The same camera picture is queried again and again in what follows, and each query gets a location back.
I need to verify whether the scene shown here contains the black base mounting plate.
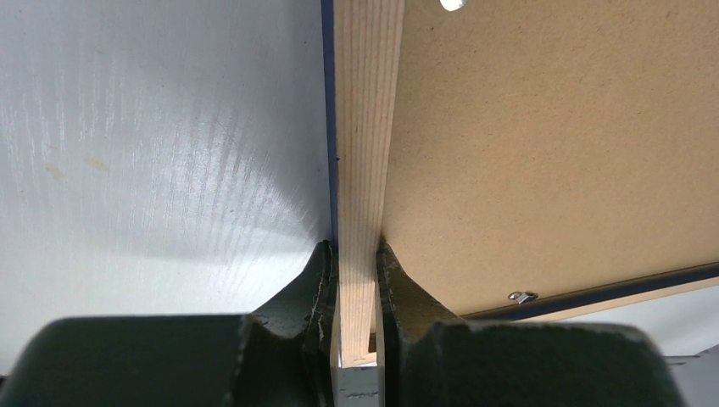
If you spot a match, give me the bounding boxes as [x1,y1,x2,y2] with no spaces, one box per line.
[334,365,381,407]

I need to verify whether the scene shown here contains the blue wooden photo frame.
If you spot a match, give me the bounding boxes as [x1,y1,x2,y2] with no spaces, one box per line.
[323,1,718,367]

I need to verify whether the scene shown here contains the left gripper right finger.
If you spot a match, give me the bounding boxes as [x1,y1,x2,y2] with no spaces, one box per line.
[376,243,685,406]

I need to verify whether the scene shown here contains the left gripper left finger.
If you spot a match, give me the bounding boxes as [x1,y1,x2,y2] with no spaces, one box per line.
[1,241,337,406]

